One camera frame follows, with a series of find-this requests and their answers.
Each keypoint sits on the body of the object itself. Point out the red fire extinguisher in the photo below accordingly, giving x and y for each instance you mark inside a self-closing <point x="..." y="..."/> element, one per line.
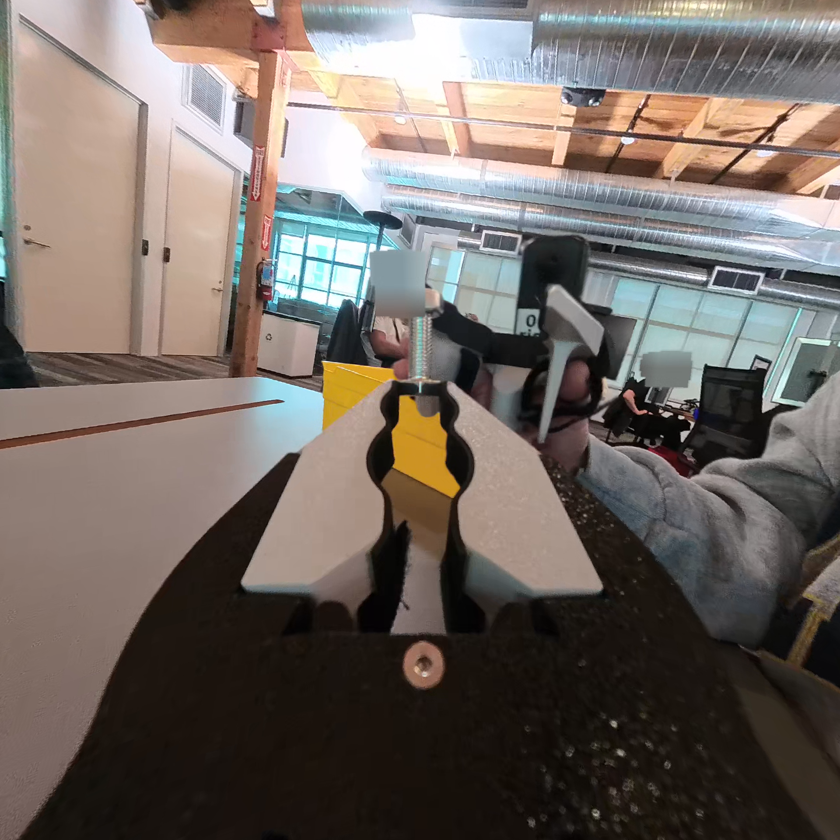
<point x="266" y="279"/>

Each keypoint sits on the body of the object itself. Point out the cream door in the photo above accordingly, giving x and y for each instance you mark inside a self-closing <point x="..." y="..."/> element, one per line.
<point x="79" y="197"/>
<point x="197" y="249"/>

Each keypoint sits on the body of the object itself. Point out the wooden post with red signs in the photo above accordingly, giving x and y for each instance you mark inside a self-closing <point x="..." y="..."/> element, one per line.
<point x="259" y="295"/>

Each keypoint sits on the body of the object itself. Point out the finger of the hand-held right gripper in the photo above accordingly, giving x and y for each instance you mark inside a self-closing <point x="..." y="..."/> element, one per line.
<point x="456" y="364"/>
<point x="572" y="321"/>

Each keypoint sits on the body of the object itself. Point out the yellow plastic bin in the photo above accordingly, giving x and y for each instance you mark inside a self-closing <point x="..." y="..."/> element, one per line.
<point x="348" y="400"/>

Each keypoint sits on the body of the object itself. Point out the long silver air duct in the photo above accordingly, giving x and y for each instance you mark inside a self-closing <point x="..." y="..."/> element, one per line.
<point x="590" y="190"/>

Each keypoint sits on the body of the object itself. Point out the person's right hand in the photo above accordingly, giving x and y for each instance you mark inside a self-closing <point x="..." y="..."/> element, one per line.
<point x="571" y="400"/>

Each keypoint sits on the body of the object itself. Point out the silver threaded bolt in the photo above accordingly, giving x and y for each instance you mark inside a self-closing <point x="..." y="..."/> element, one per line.
<point x="423" y="341"/>

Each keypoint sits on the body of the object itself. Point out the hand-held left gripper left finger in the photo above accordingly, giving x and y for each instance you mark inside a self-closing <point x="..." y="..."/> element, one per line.
<point x="315" y="525"/>

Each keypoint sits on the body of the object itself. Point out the person's right forearm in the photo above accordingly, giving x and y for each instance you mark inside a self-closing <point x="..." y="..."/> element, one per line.
<point x="722" y="525"/>

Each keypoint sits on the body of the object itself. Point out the person's grey sweatshirt torso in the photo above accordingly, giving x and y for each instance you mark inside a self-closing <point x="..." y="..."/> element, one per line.
<point x="814" y="623"/>

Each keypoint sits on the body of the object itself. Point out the dark cloth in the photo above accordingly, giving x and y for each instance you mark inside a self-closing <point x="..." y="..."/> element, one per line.
<point x="13" y="361"/>

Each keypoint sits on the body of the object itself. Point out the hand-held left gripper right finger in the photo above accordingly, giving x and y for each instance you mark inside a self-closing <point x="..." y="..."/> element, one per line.
<point x="525" y="525"/>

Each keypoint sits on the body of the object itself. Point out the black round stand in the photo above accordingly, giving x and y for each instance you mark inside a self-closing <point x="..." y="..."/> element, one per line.
<point x="382" y="222"/>

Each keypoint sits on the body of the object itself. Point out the black mesh office chair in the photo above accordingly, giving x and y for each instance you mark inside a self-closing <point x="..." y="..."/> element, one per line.
<point x="725" y="407"/>

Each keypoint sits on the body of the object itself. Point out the white recycling bin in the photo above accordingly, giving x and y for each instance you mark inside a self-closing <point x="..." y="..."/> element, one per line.
<point x="289" y="344"/>

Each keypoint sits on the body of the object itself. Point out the framed glass board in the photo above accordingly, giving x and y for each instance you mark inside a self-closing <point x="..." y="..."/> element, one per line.
<point x="810" y="371"/>

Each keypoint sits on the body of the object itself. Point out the wall air vent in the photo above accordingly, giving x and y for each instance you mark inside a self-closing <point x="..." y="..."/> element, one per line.
<point x="207" y="95"/>

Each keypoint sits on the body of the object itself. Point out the large silver air duct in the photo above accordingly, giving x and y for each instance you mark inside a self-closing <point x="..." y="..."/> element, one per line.
<point x="656" y="46"/>

